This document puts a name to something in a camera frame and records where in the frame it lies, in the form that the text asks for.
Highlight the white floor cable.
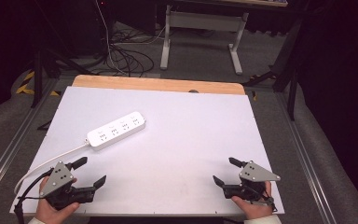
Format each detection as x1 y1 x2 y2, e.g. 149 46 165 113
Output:
95 0 129 77

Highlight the white power strip cable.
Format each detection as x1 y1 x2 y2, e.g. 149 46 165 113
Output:
13 141 90 195

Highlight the white metal frame desk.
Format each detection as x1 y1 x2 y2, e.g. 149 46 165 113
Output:
159 0 290 76

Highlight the person's left hand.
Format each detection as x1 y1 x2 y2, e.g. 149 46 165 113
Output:
34 175 82 224

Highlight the person's right hand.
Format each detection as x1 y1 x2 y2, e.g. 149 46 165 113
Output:
231 181 275 220

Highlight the black metal stand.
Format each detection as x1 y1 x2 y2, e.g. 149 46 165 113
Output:
244 18 306 121
30 46 95 109

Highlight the white power strip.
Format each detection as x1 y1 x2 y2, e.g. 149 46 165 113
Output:
85 111 147 152

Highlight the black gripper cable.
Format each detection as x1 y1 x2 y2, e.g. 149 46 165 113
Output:
13 167 54 224

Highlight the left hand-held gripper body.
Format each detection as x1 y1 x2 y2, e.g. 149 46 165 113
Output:
39 161 97 211

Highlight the yellow black hazard tape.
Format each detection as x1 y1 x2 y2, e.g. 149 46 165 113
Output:
15 70 61 97

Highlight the black floor cable bundle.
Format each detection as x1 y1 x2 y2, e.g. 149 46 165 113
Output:
104 29 155 77

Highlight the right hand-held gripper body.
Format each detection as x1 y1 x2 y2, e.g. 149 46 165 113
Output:
222 161 282 203

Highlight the white board sheet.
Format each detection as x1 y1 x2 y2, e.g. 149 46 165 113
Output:
9 86 285 217

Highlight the aluminium floor rail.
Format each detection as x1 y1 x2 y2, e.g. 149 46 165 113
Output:
274 91 333 224
0 77 60 200

